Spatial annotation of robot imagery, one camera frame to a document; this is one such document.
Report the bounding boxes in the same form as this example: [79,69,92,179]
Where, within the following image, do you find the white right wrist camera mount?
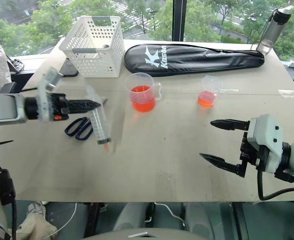
[246,114,284,175]

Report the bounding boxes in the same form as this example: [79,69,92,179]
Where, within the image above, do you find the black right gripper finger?
[199,152,248,179]
[209,118,251,132]

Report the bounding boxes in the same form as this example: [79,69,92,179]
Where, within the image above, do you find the thin white cable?
[153,201,189,233]

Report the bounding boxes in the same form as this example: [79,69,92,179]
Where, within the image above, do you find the black smartphone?
[59,58,80,78]

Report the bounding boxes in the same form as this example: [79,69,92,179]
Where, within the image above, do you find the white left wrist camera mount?
[35,66,64,124]

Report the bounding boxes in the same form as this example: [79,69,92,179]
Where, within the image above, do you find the grey rounded shape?
[113,202,150,232]
[185,202,215,240]

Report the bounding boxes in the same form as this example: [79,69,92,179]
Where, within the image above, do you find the black cable bundle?
[10,58,25,74]

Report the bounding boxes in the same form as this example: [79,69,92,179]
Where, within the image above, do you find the small beaker with red liquid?
[197,74,223,109]

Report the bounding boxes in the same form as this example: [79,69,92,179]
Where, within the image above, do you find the black Kason racket bag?
[124,43,265,77]

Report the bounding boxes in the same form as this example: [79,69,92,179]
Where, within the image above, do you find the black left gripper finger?
[66,99,103,108]
[67,105,102,115]

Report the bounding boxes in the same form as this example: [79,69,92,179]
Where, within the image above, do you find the clear water bottle black lid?
[249,5,293,56]

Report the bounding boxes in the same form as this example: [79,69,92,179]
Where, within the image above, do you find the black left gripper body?
[46,93,70,122]

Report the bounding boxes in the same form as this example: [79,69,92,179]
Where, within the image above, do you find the clear plastic syringe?
[85,85,113,154]

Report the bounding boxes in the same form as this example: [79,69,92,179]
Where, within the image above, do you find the white perforated plastic basket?
[62,15,125,79]

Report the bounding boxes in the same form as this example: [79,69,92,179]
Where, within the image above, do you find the black office chair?
[0,82,19,95]

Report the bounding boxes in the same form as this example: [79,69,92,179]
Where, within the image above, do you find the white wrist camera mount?
[35,66,64,124]
[246,114,284,175]

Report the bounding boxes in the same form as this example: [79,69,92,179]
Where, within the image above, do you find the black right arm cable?
[256,159,294,219]

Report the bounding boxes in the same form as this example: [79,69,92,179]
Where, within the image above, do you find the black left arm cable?
[0,167,18,240]

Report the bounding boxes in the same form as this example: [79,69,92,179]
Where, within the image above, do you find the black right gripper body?
[239,131,263,168]

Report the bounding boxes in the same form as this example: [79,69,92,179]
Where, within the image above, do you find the large beaker with red liquid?
[124,72,162,114]

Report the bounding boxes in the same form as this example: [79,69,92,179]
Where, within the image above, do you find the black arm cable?
[256,159,294,219]
[0,167,18,240]

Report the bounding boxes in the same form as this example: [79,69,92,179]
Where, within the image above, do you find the blue handled scissors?
[64,98,109,141]

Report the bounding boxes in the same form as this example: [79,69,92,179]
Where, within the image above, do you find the dark window frame post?
[172,0,187,43]

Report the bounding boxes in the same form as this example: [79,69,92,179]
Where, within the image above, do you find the white sneaker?
[27,200,47,223]

